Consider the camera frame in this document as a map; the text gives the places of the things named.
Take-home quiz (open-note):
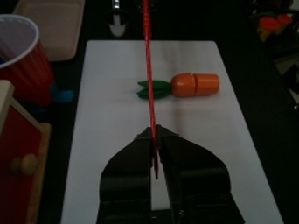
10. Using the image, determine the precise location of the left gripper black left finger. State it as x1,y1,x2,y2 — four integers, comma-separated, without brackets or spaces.
96,126,155,224

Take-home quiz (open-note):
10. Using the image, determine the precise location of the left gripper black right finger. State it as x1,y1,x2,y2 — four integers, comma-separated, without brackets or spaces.
155,124,247,224

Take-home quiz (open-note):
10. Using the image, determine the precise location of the red toy knife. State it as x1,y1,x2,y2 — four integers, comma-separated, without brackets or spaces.
140,0,162,180

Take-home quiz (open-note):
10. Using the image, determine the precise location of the carrot piece with green leaves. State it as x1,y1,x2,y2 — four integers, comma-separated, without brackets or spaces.
135,73,198,100

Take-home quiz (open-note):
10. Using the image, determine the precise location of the orange carrot end piece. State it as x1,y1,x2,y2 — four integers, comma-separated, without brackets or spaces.
192,73,222,96

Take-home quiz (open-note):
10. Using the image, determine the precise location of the white cutting board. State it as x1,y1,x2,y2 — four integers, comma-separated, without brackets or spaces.
60,39,286,224

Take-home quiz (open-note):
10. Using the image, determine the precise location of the red wooden drawer box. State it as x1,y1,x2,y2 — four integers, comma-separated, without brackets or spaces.
0,79,52,224

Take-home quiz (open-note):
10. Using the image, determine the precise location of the small blue toy piece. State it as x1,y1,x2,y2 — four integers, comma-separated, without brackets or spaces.
51,84,76,103

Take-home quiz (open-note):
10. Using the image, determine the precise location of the red plastic cup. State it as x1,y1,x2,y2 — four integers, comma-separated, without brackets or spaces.
0,13,56,108

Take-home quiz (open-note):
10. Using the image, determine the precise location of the beige tray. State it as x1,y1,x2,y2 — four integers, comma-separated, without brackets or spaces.
12,0,87,63

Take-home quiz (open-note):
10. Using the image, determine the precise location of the orange toy piece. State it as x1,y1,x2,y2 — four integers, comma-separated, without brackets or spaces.
276,13,295,29
256,16,280,42

